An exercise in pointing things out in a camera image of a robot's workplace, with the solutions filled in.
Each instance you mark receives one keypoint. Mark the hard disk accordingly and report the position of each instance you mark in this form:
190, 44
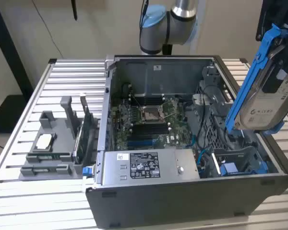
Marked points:
259, 112

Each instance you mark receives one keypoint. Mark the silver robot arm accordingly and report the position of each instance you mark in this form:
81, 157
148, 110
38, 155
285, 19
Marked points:
156, 36

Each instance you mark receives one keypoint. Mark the black RAM slot bank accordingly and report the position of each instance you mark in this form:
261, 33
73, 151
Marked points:
148, 130
146, 100

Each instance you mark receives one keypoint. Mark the blue expansion slot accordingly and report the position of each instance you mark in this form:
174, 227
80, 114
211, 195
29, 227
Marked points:
141, 143

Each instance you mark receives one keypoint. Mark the grey metal drive cage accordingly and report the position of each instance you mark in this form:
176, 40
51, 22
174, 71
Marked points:
214, 129

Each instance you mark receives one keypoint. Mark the green motherboard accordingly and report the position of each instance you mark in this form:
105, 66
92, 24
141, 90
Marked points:
180, 134

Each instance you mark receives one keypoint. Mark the blue plastic bay tab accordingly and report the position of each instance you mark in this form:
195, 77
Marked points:
229, 169

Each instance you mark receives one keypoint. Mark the CPU socket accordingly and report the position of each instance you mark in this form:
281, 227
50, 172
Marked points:
151, 114

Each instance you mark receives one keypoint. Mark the thin metal locking lever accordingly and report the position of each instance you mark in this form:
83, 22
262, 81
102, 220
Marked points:
136, 100

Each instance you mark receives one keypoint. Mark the silver power supply unit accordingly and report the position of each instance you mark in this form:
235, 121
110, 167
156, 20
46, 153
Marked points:
168, 165

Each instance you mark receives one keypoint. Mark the black PC case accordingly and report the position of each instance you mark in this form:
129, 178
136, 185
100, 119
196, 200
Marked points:
158, 203

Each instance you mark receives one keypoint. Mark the green graphics card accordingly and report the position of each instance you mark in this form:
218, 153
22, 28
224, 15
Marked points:
86, 124

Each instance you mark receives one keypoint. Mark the grey parts rack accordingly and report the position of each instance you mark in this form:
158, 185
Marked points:
69, 115

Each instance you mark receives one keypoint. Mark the blue case latch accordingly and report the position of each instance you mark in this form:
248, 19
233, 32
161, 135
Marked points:
86, 172

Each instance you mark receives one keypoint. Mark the silver CPU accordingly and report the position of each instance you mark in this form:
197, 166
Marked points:
46, 141

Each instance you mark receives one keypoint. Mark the green RAM stick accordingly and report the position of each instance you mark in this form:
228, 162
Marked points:
44, 170
50, 157

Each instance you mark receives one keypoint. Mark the black slanted pole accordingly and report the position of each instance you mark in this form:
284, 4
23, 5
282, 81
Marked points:
11, 48

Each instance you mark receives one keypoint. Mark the black box on floor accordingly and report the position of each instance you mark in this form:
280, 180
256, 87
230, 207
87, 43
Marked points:
7, 115

